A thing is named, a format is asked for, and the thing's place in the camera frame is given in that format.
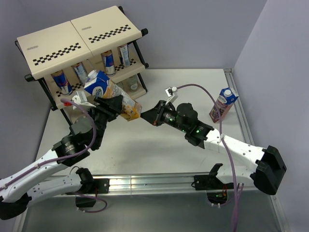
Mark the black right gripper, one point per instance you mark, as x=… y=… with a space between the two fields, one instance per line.
x=154 y=116

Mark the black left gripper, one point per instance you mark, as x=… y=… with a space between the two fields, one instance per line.
x=115 y=103

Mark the glass bottle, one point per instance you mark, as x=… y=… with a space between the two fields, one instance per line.
x=120 y=85
x=132 y=83

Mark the pineapple juice carton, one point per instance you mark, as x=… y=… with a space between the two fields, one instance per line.
x=100 y=85

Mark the energy drink can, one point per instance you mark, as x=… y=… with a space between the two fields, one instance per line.
x=81 y=72
x=124 y=56
x=62 y=82
x=108 y=62

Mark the red grape juice carton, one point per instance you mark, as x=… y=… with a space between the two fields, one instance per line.
x=224 y=102

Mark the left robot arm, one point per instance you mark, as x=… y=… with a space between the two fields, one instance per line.
x=29 y=186

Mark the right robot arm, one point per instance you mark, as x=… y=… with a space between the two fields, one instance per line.
x=265 y=166

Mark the beige three-tier shelf rack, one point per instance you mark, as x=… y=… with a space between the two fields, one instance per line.
x=82 y=40

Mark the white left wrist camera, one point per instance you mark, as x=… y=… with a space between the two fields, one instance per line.
x=78 y=101

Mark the aluminium rail frame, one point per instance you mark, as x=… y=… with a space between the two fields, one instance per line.
x=177 y=183

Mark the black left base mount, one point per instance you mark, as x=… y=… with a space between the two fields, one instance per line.
x=87 y=196

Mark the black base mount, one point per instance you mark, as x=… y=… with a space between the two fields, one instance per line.
x=210 y=186
x=87 y=196

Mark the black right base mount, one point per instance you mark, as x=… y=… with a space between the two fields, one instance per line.
x=210 y=186

